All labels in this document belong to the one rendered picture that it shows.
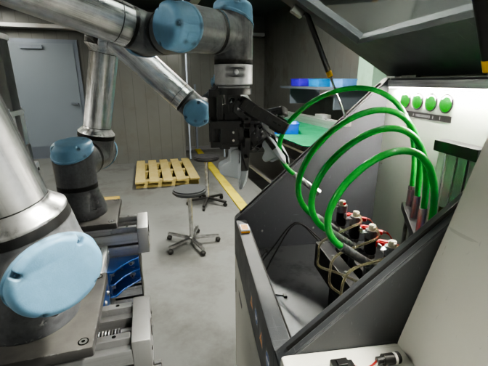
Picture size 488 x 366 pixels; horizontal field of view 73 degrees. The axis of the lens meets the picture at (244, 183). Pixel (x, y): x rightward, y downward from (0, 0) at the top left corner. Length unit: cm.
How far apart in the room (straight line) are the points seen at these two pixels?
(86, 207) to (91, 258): 61
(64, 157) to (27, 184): 61
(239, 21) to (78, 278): 49
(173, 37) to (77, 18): 15
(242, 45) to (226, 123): 15
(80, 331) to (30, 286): 21
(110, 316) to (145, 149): 564
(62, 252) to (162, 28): 36
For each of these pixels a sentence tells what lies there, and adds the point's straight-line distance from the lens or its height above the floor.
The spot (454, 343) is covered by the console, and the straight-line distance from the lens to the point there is 63.
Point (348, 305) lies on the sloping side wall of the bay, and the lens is 64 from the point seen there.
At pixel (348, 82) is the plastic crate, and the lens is 395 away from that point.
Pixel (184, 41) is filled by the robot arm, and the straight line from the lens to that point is 57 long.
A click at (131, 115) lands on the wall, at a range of 624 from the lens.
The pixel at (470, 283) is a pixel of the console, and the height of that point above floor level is 115.
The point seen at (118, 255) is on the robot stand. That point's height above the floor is 91.
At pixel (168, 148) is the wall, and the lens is 633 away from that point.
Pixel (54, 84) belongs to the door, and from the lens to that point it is 728.
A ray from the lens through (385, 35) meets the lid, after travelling 107.
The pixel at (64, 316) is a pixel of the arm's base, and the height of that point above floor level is 105.
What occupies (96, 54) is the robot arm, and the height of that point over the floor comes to 151.
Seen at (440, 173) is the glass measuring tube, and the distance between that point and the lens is 102.
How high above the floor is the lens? 144
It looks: 17 degrees down
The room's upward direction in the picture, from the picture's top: straight up
